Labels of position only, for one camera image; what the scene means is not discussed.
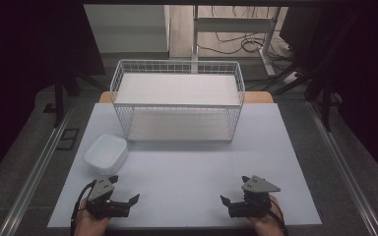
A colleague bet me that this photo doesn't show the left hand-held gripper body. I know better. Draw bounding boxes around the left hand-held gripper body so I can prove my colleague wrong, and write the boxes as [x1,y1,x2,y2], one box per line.
[86,178,131,219]

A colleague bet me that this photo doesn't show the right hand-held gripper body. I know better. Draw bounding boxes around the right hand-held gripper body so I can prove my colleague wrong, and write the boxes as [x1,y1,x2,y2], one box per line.
[227,174,282,218]

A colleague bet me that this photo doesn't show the person's right hand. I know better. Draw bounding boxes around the person's right hand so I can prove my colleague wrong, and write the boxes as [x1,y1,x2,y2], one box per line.
[248,194,285,236]

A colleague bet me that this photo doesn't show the person's left hand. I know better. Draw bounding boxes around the person's left hand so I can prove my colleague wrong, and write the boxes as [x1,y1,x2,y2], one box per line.
[74,198,111,236]

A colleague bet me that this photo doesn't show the white rectangular dish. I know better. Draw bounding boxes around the white rectangular dish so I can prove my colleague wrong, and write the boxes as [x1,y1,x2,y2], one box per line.
[83,133,129,176]

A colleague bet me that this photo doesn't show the wooden table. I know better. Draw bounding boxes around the wooden table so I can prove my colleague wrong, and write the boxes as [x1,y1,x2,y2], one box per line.
[97,90,275,104]

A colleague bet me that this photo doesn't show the small black floor plate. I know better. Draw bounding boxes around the small black floor plate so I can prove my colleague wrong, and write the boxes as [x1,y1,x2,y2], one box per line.
[42,102,58,114]

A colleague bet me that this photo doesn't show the black stand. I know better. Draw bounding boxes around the black stand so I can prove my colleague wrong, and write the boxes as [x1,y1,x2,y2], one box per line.
[303,62,344,133]
[52,69,108,129]

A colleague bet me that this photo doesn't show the white power strip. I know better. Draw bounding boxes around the white power strip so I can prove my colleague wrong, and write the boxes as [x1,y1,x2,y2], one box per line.
[283,70,299,85]

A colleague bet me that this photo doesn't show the dark curtain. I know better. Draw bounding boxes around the dark curtain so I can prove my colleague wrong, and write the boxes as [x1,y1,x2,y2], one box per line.
[0,0,106,190]
[279,4,378,190]

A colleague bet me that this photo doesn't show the white cabinet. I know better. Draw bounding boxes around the white cabinet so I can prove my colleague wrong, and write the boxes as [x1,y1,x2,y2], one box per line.
[84,4,171,55]

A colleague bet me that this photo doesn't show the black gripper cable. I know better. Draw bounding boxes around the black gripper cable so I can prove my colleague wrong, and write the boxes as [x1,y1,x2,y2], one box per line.
[265,195,289,236]
[70,178,98,236]

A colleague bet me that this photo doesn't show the metal floor rail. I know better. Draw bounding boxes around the metal floor rail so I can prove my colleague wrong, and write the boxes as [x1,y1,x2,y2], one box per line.
[305,100,378,236]
[0,103,77,236]

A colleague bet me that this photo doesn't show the white wire basket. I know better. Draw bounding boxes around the white wire basket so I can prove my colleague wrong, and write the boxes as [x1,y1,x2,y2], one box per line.
[109,59,246,143]

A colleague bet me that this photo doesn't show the black floor cables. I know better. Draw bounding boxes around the black floor cables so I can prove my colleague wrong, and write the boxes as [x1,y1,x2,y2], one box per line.
[197,5,298,57]

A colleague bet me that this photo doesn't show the white desk frame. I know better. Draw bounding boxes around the white desk frame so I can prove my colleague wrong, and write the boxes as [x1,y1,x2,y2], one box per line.
[191,4,282,78]

